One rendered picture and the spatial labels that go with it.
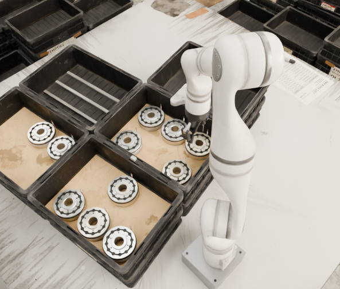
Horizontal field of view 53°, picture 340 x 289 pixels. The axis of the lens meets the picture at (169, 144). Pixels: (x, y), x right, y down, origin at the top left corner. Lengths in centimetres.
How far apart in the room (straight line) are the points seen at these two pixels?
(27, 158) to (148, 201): 48
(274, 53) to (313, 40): 197
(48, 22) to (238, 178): 203
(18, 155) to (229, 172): 89
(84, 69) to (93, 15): 115
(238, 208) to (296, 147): 76
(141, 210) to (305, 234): 59
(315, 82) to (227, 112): 120
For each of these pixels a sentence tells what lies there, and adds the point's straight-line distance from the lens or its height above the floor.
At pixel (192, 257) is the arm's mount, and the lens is 113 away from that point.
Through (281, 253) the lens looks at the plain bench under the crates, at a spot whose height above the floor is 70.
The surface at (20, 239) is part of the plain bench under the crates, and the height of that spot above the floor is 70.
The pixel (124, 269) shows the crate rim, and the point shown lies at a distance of 98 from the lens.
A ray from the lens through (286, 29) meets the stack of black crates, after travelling 258.
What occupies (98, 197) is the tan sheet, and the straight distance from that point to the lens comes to 118.
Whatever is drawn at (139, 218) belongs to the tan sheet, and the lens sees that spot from 113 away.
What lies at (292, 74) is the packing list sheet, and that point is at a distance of 177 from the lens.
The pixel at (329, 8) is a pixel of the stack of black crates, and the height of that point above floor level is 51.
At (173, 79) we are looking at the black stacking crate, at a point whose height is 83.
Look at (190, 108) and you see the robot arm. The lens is 98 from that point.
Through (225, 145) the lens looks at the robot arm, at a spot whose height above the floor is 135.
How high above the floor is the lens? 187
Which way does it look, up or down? 56 degrees down
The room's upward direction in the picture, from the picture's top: 2 degrees counter-clockwise
